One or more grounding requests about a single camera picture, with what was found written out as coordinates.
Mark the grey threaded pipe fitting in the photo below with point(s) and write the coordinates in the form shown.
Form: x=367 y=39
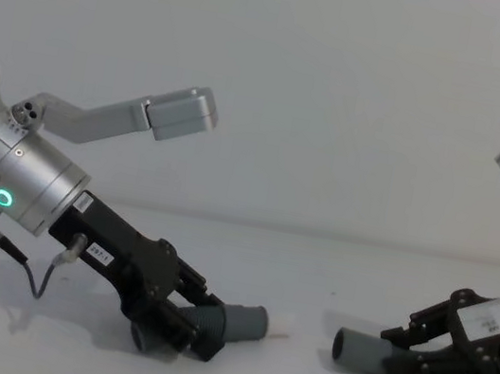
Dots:
x=241 y=322

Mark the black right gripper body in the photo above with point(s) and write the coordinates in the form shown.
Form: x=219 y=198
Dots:
x=489 y=333

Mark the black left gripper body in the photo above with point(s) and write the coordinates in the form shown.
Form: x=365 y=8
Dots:
x=123 y=257

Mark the grey plain pipe piece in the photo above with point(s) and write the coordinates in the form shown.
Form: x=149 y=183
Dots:
x=361 y=352

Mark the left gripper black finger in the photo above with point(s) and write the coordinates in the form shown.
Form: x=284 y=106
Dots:
x=173 y=328
x=196 y=279

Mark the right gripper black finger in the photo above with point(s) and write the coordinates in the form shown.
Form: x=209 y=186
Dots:
x=424 y=324
x=440 y=368

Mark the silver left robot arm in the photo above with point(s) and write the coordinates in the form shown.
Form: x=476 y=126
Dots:
x=36 y=170

